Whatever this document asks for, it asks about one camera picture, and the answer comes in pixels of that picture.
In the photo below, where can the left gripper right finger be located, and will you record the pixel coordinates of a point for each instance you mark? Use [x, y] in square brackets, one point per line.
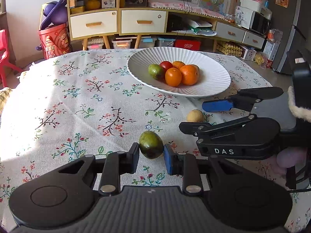
[185, 165]

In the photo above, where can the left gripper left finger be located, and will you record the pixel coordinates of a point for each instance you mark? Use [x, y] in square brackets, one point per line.
[115, 165]

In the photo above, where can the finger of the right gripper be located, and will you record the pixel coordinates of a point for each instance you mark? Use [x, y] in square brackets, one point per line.
[243, 100]
[247, 133]

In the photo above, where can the green fruit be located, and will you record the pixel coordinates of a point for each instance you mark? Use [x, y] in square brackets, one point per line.
[151, 145]
[156, 71]

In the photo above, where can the tan fruit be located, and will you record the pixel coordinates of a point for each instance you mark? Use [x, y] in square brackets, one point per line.
[197, 68]
[195, 116]

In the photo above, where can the white ribbed plate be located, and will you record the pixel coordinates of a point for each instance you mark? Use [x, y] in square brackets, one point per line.
[213, 77]

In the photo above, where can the large orange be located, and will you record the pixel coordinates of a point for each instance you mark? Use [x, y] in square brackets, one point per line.
[190, 75]

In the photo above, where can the floral tablecloth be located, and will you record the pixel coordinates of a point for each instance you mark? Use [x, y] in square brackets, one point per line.
[88, 103]

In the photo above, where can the small front orange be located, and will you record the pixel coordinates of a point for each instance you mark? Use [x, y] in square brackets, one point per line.
[173, 77]

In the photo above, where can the back orange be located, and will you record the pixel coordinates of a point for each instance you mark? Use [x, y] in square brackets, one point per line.
[178, 64]

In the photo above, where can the red box under cabinet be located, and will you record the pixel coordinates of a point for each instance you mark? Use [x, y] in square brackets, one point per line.
[188, 44]

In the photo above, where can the white microwave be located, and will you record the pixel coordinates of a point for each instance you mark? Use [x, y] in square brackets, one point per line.
[254, 16]

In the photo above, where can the red tomato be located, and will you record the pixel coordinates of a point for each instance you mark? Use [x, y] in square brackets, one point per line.
[166, 65]

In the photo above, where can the colourful map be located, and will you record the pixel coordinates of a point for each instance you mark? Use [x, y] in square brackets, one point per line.
[219, 6]

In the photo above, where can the pink cloth runner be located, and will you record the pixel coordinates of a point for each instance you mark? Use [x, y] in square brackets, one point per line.
[186, 8]

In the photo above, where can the grey refrigerator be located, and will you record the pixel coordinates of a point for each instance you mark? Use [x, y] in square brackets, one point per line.
[292, 17]

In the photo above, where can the clear storage bin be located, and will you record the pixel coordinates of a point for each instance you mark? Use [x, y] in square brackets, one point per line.
[122, 44]

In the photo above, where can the woven beige cushion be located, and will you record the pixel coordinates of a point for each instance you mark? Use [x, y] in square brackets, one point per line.
[4, 96]

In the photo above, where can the red festive bucket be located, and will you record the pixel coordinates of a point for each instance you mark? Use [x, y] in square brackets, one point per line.
[54, 40]

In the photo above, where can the wooden sideboard cabinet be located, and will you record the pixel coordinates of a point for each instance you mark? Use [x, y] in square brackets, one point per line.
[142, 21]

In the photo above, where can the yellow pumpkin ornament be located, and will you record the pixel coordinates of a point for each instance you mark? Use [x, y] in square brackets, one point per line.
[93, 4]

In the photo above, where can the purple toy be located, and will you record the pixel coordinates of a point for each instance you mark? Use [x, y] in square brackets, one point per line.
[55, 13]

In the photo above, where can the red plastic chair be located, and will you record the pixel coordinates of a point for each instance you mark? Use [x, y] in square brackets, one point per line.
[5, 58]

